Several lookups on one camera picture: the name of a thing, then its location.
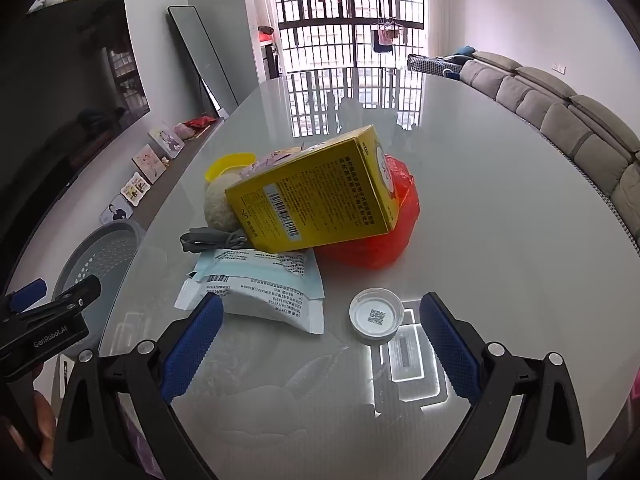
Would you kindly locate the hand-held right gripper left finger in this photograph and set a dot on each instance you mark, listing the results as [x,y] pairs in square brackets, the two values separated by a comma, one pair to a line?
[192,345]

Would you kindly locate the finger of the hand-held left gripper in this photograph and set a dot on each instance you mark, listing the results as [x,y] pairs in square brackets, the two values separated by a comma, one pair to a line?
[30,292]
[80,292]

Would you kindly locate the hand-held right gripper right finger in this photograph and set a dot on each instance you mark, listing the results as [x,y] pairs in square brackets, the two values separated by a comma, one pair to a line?
[450,350]

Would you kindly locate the white bottle cap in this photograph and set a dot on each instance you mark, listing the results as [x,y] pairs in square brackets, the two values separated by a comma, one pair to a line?
[375,315]

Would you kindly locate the light blue wipes packet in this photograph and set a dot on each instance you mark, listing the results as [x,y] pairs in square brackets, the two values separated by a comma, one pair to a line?
[260,280]

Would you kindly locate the red plastic bag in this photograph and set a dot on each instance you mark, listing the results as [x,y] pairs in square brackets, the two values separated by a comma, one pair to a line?
[380,245]

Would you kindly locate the beige plush toy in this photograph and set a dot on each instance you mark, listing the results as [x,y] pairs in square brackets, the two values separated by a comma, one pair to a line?
[217,205]

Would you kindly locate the yellow cardboard box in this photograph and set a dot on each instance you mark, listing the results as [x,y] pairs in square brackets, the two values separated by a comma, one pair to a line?
[310,195]

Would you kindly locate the person's left hand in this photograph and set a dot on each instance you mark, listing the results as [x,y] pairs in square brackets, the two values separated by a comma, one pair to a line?
[44,420]

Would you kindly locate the grey laundry basket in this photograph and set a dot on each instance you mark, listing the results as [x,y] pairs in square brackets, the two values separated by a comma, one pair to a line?
[100,260]

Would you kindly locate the blue portrait picture card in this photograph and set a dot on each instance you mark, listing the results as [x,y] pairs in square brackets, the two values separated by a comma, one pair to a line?
[116,214]

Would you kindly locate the yellow cartoon picture card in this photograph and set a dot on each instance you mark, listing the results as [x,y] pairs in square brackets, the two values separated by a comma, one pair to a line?
[136,190]

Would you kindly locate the pink cartoon picture card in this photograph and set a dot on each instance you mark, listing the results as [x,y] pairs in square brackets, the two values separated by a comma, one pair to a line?
[150,162]

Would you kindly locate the purple cartoon picture card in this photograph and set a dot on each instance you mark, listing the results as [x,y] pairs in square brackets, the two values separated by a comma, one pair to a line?
[167,140]

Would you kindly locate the black television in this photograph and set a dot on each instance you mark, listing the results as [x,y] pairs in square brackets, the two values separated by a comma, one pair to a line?
[60,110]

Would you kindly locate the pink soft toy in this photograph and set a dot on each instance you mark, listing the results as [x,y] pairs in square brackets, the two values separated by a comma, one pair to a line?
[182,130]

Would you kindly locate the pink snack packet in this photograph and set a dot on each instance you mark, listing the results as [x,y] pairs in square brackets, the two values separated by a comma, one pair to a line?
[265,162]

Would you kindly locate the red packet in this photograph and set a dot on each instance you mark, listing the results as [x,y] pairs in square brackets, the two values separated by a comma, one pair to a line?
[200,122]

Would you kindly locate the grey sofa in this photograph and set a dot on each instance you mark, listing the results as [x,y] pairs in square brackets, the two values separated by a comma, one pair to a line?
[575,125]

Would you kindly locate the standing mirror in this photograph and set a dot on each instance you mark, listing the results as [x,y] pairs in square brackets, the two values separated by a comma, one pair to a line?
[200,50]

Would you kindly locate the checkered blanket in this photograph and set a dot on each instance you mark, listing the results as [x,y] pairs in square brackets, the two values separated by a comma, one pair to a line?
[430,65]

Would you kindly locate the blue cushion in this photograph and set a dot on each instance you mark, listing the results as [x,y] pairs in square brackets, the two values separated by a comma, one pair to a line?
[464,51]

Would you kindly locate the red box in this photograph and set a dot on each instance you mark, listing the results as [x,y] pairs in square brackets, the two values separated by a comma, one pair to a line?
[266,34]

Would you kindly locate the small clothes hanger rack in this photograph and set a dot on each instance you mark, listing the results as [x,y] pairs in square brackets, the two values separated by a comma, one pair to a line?
[387,37]

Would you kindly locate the window grille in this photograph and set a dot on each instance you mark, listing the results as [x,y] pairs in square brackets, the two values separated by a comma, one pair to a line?
[350,25]

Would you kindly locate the white curtain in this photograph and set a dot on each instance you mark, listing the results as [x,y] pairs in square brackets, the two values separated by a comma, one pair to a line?
[435,10]

